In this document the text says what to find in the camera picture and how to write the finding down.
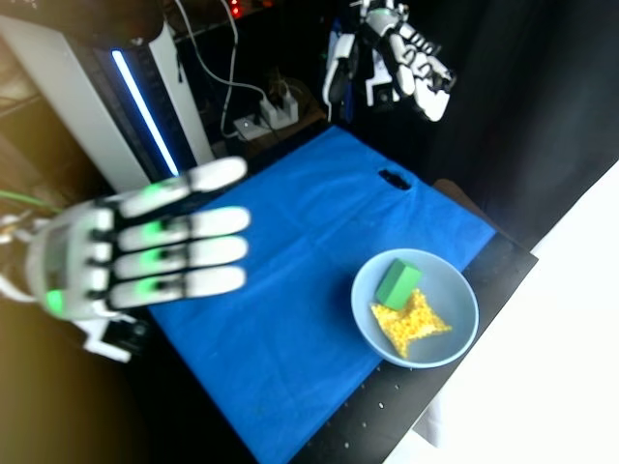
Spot white power adapter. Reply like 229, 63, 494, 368
234, 114, 272, 141

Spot green block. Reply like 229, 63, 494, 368
374, 258, 424, 311

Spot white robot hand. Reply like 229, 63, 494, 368
26, 157, 252, 323
322, 0, 458, 123

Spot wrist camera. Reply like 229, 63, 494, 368
79, 312, 152, 363
365, 72, 403, 106

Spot blue cloth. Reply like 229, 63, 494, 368
144, 126, 498, 464

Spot white tower with blue light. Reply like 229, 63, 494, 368
0, 14, 217, 194

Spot black curtain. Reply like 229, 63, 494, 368
309, 0, 619, 243

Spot white cable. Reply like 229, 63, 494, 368
173, 0, 268, 139

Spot white power strip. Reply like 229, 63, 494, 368
258, 91, 300, 130

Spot light blue bowl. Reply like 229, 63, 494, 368
350, 247, 481, 369

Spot bag of yellow beads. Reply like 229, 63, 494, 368
369, 288, 455, 360

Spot brown board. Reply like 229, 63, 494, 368
431, 177, 545, 248

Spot green cable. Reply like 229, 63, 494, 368
0, 189, 64, 215

